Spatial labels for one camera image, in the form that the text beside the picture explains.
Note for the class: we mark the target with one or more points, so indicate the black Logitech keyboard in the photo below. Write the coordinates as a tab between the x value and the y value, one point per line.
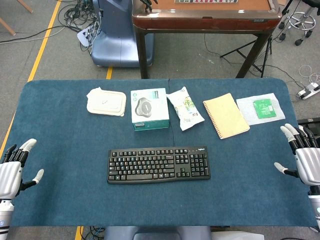
150	165

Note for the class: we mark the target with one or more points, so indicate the brown mahjong table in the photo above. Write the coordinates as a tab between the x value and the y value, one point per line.
205	21

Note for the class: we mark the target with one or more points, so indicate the blue felt table mat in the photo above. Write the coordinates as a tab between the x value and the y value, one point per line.
75	130

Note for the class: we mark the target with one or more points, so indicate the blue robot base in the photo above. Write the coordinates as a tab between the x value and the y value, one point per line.
117	37

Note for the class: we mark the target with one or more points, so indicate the office stool base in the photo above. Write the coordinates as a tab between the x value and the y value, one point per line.
303	21

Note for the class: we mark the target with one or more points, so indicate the black-fingered hand of blue robot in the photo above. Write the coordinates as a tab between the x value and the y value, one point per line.
148	4

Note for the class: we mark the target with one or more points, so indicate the black tripod stand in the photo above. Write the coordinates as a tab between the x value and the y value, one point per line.
252	62

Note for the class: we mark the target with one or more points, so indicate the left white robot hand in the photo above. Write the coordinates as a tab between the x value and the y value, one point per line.
8	175

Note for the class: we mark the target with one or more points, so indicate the row of face-showing mahjong tiles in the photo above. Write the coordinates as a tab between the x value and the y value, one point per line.
205	1

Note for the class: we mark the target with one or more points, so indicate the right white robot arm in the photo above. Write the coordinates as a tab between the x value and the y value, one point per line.
315	207

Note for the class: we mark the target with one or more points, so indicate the grey own robot base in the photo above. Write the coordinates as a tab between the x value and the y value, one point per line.
155	233

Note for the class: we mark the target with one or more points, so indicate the beige lidded lunch box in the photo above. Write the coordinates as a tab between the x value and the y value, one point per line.
106	102

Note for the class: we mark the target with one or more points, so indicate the white green snack bag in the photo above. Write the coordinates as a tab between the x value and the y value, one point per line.
186	107

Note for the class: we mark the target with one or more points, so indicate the yellow spiral notebook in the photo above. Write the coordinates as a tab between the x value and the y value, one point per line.
226	116

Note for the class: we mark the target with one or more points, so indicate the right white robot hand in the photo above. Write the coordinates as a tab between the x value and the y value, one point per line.
308	162

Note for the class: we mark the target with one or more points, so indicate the wooden furniture leg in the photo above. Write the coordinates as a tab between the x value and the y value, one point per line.
25	5
7	26

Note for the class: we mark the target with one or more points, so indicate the teal Philips speaker box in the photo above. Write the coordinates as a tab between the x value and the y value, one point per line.
150	110

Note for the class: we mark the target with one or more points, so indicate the green circuit board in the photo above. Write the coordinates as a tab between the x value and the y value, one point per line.
265	108

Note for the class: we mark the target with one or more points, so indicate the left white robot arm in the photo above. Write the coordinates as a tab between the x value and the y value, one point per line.
5	215

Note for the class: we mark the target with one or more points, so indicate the white power strip with plugs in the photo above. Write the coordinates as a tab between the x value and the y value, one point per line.
83	36

